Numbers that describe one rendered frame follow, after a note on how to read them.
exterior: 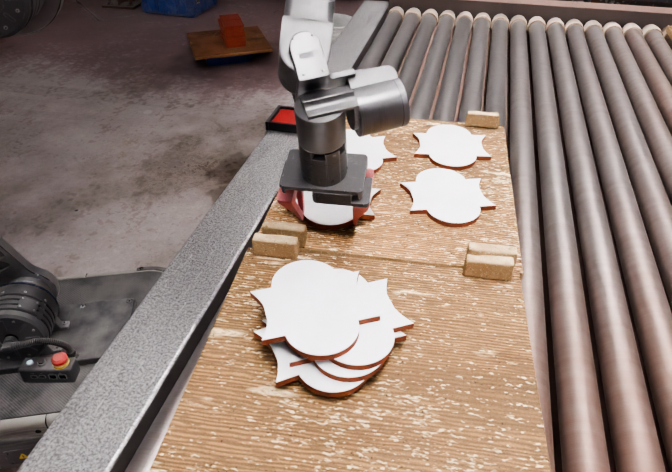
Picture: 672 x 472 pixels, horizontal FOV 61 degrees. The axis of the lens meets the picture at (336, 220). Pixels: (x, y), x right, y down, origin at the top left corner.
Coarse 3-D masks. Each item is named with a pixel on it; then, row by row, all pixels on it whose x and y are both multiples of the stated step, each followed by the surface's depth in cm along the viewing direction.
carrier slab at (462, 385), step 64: (256, 256) 74; (320, 256) 74; (256, 320) 65; (448, 320) 65; (512, 320) 65; (192, 384) 58; (256, 384) 58; (384, 384) 58; (448, 384) 58; (512, 384) 58; (192, 448) 52; (256, 448) 52; (320, 448) 52; (384, 448) 52; (448, 448) 52; (512, 448) 52
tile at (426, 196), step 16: (432, 176) 88; (448, 176) 88; (416, 192) 85; (432, 192) 85; (448, 192) 85; (464, 192) 85; (480, 192) 85; (416, 208) 81; (432, 208) 81; (448, 208) 81; (464, 208) 81; (480, 208) 82; (448, 224) 79; (464, 224) 79
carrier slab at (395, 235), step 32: (416, 128) 103; (480, 128) 103; (416, 160) 94; (480, 160) 94; (384, 192) 86; (512, 192) 86; (352, 224) 80; (384, 224) 80; (416, 224) 80; (480, 224) 80; (512, 224) 80; (352, 256) 75; (384, 256) 74; (416, 256) 74; (448, 256) 74
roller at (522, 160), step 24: (528, 72) 131; (528, 96) 119; (528, 120) 110; (528, 144) 102; (528, 168) 95; (528, 192) 89; (528, 216) 84; (528, 240) 79; (528, 264) 75; (528, 288) 72; (528, 312) 68; (552, 432) 57; (552, 456) 54
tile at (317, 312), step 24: (288, 264) 66; (312, 264) 66; (288, 288) 63; (312, 288) 63; (336, 288) 63; (264, 312) 61; (288, 312) 60; (312, 312) 60; (336, 312) 60; (360, 312) 60; (264, 336) 57; (288, 336) 57; (312, 336) 57; (336, 336) 57
